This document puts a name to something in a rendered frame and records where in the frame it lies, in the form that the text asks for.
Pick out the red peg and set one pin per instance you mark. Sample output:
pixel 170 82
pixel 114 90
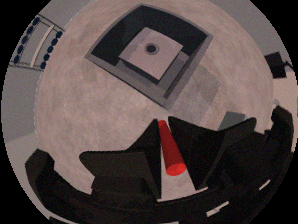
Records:
pixel 174 162

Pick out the pale pink square plate with hole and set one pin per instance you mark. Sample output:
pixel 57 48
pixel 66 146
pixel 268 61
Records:
pixel 150 54

